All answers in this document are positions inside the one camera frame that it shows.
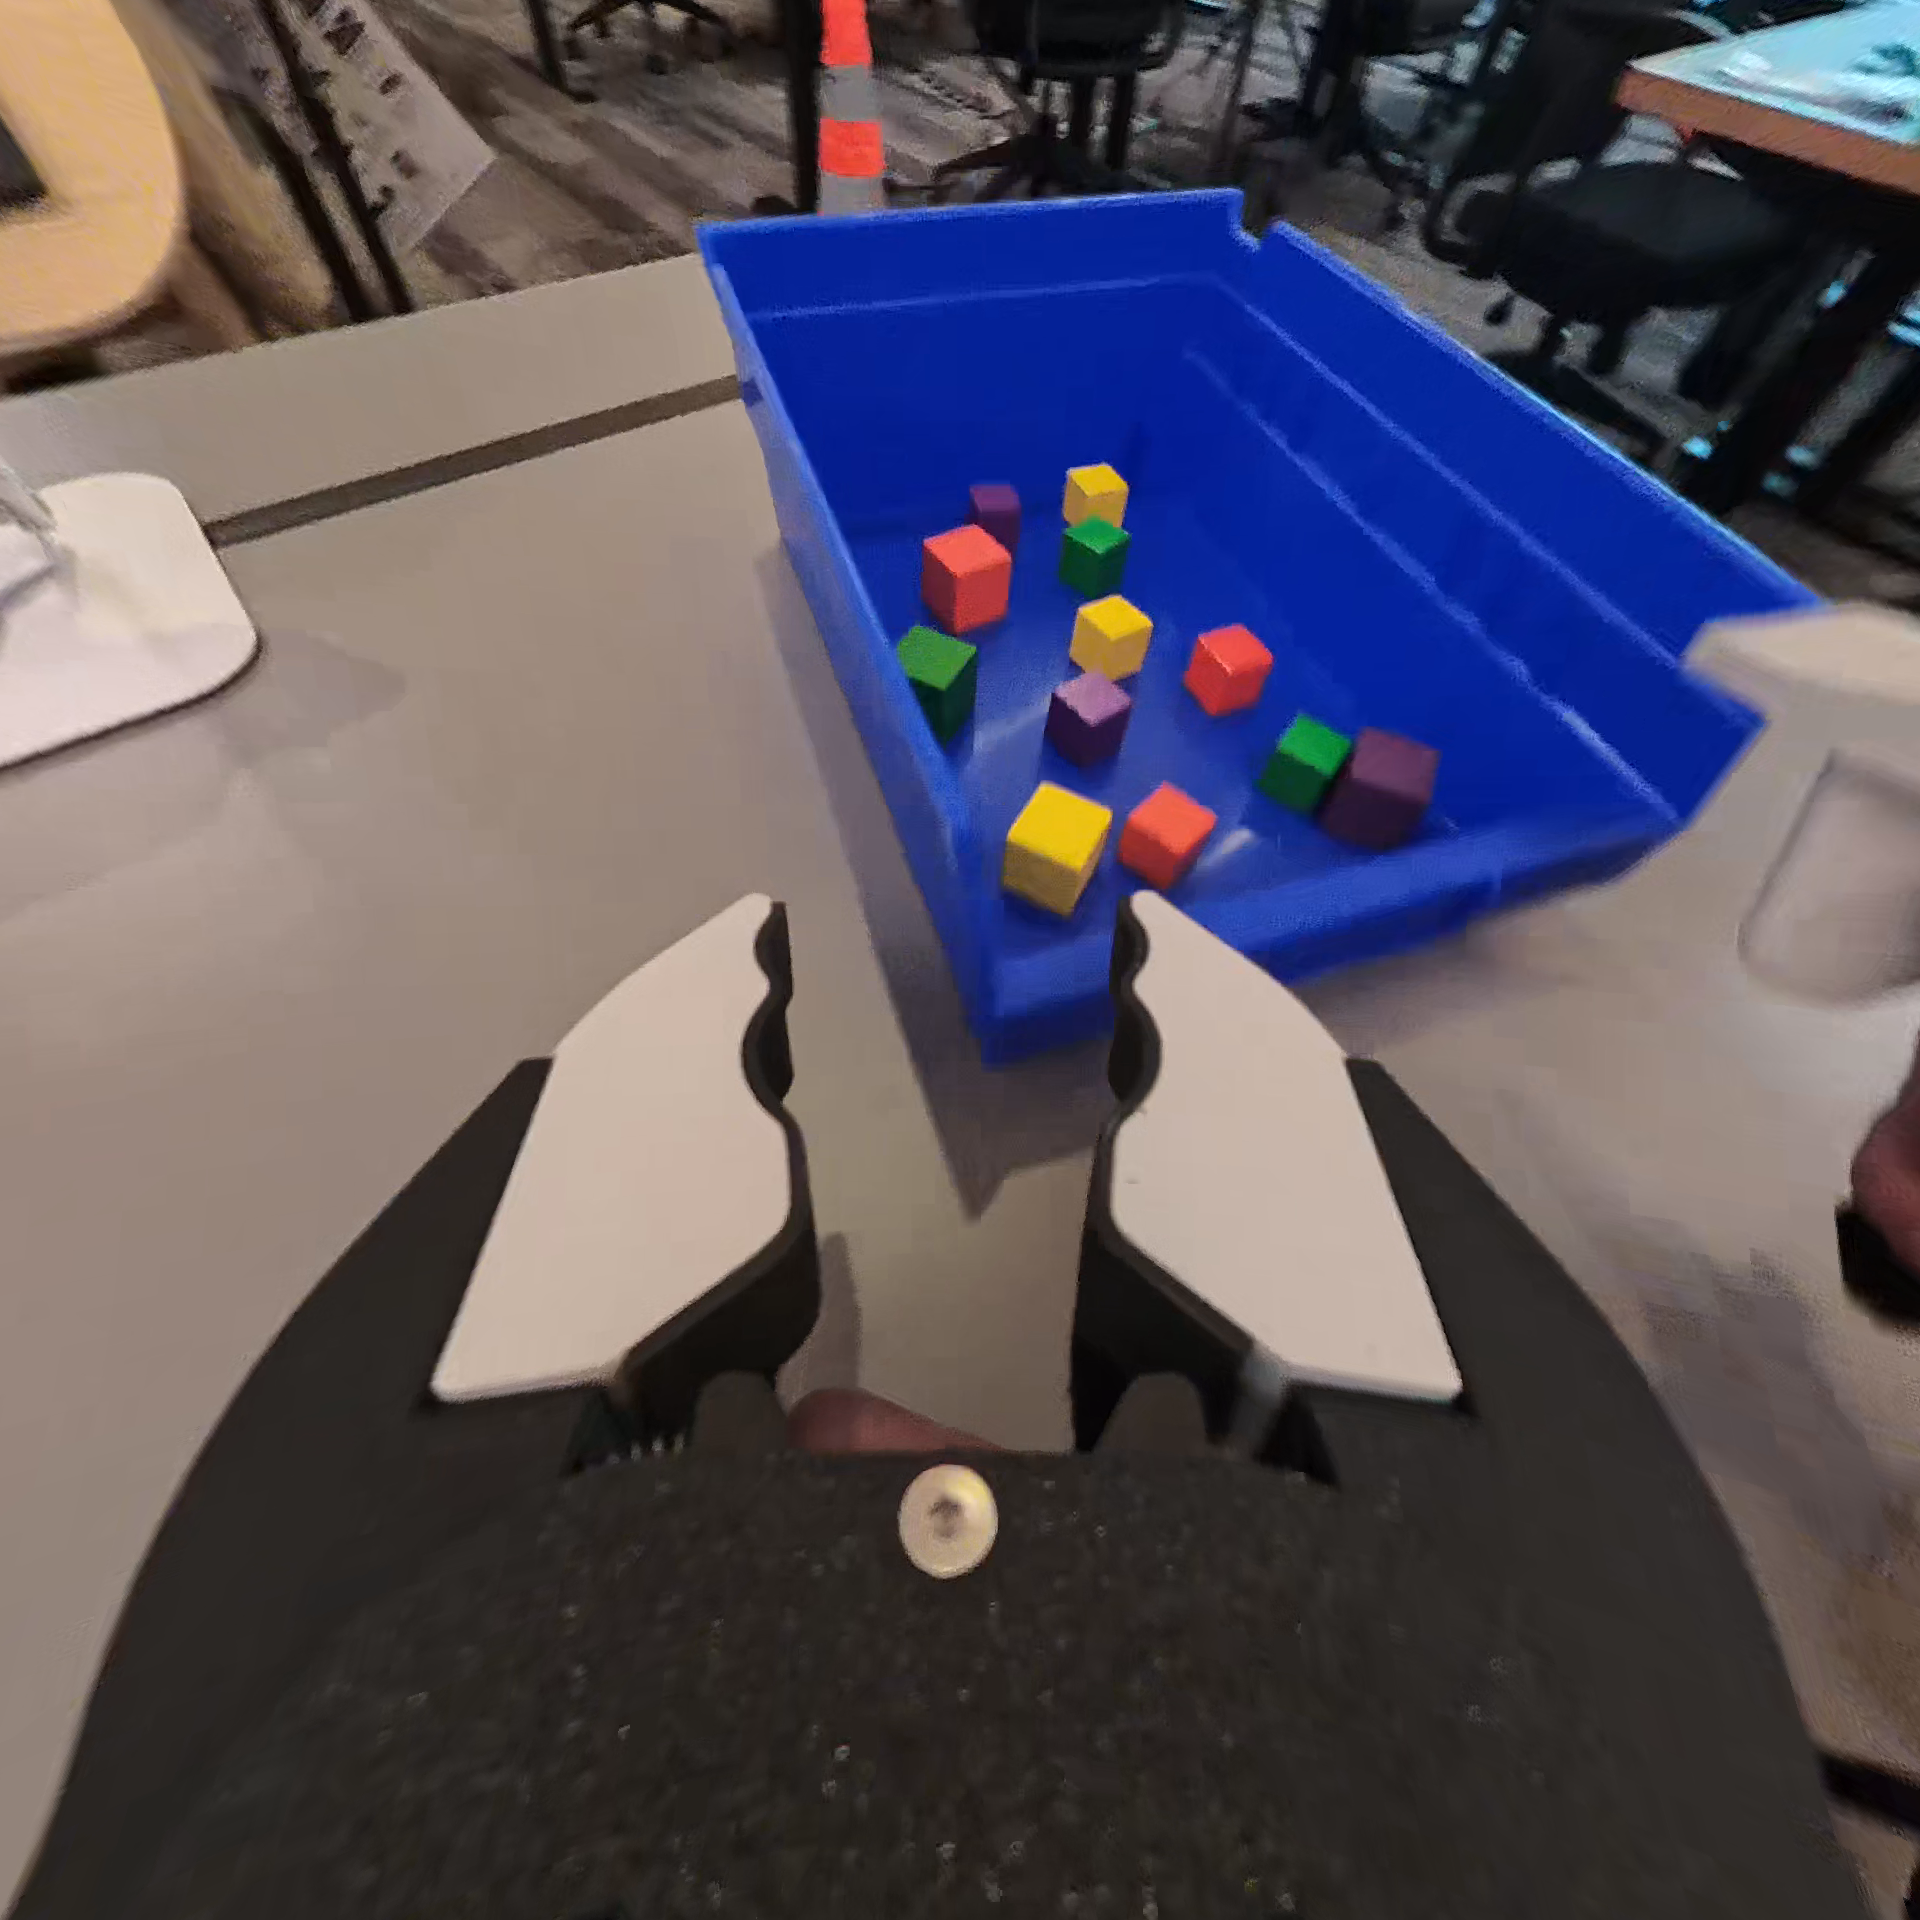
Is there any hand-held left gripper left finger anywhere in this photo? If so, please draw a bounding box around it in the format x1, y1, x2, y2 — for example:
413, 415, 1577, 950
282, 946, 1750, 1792
431, 890, 827, 1448

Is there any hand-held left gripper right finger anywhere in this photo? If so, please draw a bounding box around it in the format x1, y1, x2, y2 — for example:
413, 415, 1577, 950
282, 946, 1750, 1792
1066, 884, 1469, 1462

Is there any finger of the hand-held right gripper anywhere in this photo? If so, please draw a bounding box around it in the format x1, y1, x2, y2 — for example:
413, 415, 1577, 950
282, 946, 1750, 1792
1674, 599, 1920, 742

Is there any red wooden cube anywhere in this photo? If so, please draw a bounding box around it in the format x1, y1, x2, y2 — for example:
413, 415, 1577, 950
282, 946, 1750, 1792
918, 517, 1013, 632
1116, 786, 1214, 890
1180, 623, 1276, 715

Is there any blue plastic bin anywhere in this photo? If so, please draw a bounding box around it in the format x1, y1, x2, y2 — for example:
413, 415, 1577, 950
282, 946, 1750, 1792
698, 191, 1828, 1071

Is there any black office chair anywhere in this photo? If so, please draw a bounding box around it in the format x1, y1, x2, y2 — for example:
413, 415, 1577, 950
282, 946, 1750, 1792
959, 0, 1191, 203
1417, 132, 1854, 381

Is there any brown wooden desk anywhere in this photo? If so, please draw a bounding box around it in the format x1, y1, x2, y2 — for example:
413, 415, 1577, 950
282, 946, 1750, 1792
1615, 0, 1920, 514

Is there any white metal stand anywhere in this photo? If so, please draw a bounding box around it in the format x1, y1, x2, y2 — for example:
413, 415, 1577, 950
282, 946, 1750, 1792
0, 471, 266, 771

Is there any white paper sheet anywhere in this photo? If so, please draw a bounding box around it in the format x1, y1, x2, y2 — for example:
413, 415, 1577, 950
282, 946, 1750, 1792
269, 0, 499, 253

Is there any orange traffic cone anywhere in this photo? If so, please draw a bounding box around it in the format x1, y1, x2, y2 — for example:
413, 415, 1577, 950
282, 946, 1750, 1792
812, 0, 895, 214

